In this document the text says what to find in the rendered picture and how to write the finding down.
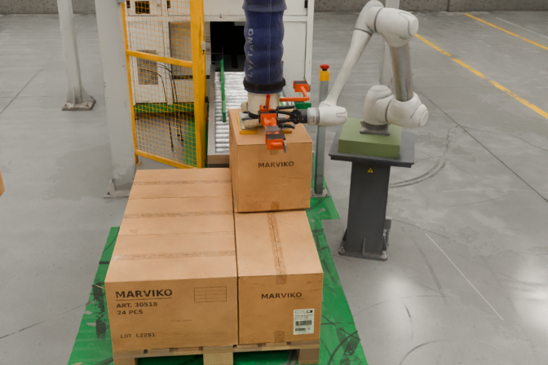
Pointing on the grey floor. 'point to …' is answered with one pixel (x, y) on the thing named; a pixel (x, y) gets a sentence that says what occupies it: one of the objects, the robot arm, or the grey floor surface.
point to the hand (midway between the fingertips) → (268, 116)
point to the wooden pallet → (224, 353)
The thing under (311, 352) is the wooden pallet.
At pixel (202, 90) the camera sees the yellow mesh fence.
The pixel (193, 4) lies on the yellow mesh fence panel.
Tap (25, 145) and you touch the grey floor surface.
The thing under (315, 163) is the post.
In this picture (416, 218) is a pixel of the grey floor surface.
